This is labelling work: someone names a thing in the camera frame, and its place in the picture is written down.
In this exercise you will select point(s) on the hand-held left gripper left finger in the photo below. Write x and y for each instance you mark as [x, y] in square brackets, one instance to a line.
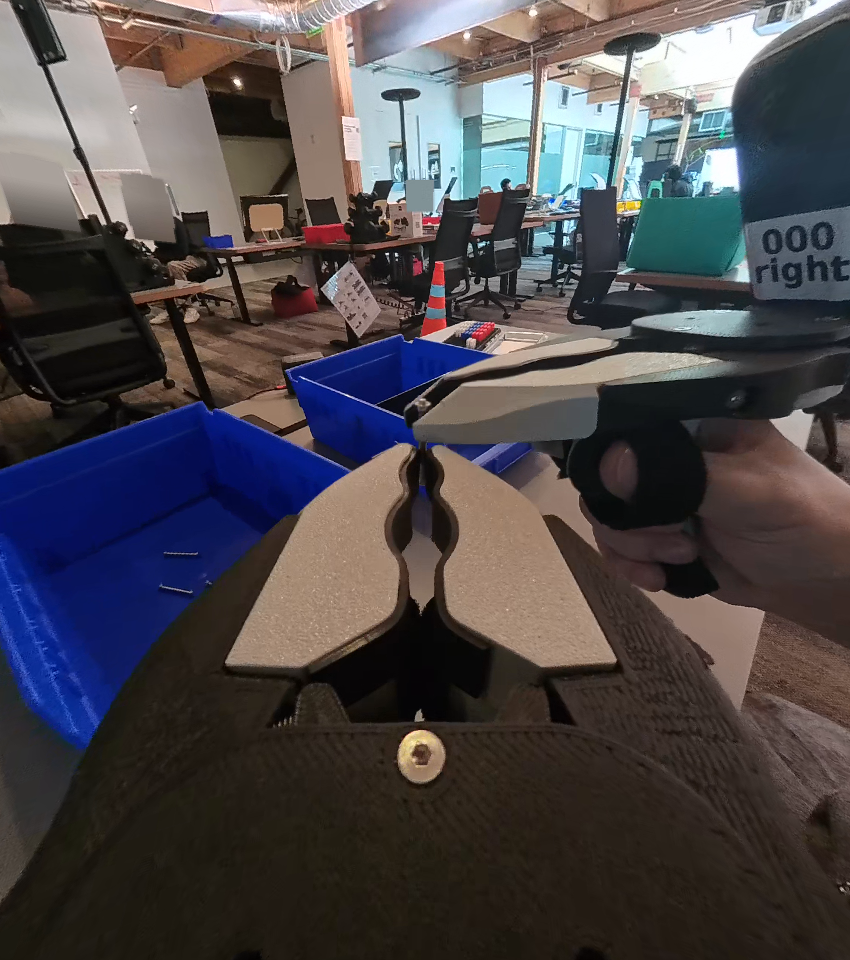
[320, 585]

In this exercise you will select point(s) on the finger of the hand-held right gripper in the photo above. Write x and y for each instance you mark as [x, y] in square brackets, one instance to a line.
[545, 356]
[515, 412]

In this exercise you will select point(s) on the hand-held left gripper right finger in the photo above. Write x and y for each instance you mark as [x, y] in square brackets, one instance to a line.
[530, 585]

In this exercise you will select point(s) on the blue storage bin with divider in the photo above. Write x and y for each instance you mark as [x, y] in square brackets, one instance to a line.
[342, 405]

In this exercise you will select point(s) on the blue plastic storage bin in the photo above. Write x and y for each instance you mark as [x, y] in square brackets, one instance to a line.
[19, 525]

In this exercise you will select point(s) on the person's right hand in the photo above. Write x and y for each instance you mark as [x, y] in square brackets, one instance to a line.
[755, 510]

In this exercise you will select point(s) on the black bin divider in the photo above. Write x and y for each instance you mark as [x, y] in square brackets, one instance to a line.
[402, 397]

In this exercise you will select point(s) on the orange traffic cone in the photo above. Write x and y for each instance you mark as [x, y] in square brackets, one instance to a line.
[434, 300]

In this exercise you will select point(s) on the white product box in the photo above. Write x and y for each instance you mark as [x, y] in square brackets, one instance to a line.
[406, 221]

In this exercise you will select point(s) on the white printed sign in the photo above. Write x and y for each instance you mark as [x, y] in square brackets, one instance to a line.
[350, 296]

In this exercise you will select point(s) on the black round floor lamp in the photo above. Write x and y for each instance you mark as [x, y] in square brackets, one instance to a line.
[401, 95]
[631, 41]

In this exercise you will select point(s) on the black power box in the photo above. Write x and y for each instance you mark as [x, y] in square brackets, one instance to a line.
[301, 361]

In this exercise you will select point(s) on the red storage bin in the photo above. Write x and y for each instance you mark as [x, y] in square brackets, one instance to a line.
[323, 234]

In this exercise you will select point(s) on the wooden pillar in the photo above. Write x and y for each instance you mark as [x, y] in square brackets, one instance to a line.
[342, 97]

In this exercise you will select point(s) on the small blue box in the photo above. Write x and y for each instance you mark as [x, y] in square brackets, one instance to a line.
[217, 241]

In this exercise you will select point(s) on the black mesh office chair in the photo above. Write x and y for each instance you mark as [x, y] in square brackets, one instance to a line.
[72, 315]

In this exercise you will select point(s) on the black panel on stand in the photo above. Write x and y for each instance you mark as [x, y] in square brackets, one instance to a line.
[40, 30]

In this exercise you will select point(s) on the metal air duct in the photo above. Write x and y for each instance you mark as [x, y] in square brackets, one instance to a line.
[305, 11]

